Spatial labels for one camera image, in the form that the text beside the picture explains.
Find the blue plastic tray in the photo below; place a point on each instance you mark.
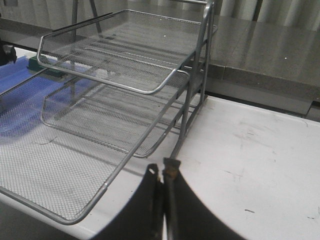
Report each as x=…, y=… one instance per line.
x=23, y=90

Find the thin wire scrap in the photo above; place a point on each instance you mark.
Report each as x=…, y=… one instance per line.
x=45, y=141

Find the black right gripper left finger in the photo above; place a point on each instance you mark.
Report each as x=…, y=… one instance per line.
x=142, y=217

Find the silver mesh top tray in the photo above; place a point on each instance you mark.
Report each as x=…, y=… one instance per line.
x=136, y=51

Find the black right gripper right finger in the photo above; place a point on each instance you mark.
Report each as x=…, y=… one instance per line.
x=187, y=218

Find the silver metal rack frame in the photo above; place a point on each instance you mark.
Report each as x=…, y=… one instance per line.
x=196, y=82

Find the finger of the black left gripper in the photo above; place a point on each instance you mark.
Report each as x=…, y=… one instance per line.
x=7, y=54

